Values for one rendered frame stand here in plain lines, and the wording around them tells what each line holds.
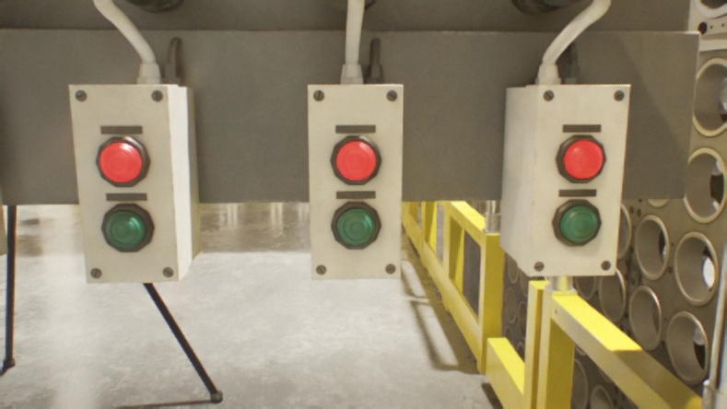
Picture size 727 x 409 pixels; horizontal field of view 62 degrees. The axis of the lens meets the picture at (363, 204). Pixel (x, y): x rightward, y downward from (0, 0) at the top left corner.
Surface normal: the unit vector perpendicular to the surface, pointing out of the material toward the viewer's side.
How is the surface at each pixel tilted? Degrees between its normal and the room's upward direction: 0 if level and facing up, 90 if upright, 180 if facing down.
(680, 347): 67
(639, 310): 82
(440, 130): 90
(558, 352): 90
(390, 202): 90
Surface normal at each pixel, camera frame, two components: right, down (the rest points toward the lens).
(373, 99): 0.05, 0.18
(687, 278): 0.04, -0.45
